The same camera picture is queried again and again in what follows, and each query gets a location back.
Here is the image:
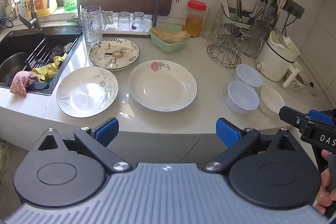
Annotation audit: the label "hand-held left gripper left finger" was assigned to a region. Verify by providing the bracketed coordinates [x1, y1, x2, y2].
[37, 117, 133, 174]

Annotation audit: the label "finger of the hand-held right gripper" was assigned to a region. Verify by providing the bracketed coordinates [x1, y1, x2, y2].
[279, 106, 313, 133]
[308, 109, 334, 125]

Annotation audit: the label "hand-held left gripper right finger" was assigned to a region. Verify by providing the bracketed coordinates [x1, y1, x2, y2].
[204, 118, 298, 172]

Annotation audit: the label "white ceramic bowl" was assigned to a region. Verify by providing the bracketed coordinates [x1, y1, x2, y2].
[259, 87, 286, 116]

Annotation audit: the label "pale blue plastic bowl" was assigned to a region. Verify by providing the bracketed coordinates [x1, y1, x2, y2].
[226, 81, 260, 115]
[235, 64, 263, 88]

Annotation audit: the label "grey leaf print plate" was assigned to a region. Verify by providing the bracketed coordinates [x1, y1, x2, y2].
[56, 67, 119, 118]

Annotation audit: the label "pink rose print plate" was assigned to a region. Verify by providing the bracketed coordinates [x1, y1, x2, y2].
[128, 59, 198, 112]

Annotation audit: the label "colourful floral plate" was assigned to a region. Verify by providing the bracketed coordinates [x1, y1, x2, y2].
[89, 38, 140, 71]

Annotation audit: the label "person's right hand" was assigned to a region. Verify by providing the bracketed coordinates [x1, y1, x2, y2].
[314, 149, 336, 214]

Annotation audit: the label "printed ceramic mug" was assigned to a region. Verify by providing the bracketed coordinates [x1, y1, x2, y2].
[286, 61, 317, 96]

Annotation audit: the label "white electric cooker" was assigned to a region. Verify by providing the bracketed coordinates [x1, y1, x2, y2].
[256, 28, 302, 88]

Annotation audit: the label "textured glass pitcher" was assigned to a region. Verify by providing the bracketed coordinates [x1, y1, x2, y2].
[247, 21, 266, 57]

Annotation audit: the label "yellow cloth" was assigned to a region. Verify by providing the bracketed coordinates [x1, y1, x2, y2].
[31, 53, 68, 83]

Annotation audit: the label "crystal goblet glass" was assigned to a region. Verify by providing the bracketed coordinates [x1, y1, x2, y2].
[232, 27, 250, 50]
[213, 24, 234, 46]

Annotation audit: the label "steel wool scrubber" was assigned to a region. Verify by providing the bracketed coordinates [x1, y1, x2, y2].
[49, 43, 66, 57]

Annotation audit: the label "pink cloth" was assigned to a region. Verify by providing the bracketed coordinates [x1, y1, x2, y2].
[10, 70, 40, 97]

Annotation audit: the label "green plastic basket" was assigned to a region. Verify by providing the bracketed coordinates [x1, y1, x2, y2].
[150, 24, 191, 54]

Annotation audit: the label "black sink drain rack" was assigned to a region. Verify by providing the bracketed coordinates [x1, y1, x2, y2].
[24, 36, 79, 69]

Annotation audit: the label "tall textured glass cup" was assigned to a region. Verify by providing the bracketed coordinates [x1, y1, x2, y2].
[80, 5, 107, 48]

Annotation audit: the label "row of hanging kitchen tools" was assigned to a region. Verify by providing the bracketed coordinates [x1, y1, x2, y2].
[251, 0, 288, 28]

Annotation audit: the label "upturned wine glasses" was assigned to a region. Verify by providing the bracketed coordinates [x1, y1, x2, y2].
[222, 0, 253, 29]

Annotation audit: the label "enoki mushrooms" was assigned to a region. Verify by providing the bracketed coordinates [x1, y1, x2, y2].
[153, 27, 190, 44]

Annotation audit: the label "steel pot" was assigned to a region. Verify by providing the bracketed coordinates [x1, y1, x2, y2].
[0, 52, 30, 83]

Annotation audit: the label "red lid plastic jar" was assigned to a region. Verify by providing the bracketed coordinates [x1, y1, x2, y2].
[182, 0, 208, 38]

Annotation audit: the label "black kitchen sink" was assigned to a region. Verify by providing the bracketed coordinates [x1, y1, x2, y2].
[0, 31, 83, 96]

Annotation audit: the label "black dish rack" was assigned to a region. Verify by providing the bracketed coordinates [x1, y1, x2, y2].
[79, 0, 175, 38]

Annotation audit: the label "steel faucet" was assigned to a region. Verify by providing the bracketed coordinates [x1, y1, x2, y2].
[0, 0, 43, 32]

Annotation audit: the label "wire glass holder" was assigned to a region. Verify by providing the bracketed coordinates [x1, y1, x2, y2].
[206, 25, 250, 68]

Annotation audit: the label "black wall socket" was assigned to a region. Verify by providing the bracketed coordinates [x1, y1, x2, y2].
[284, 0, 305, 19]

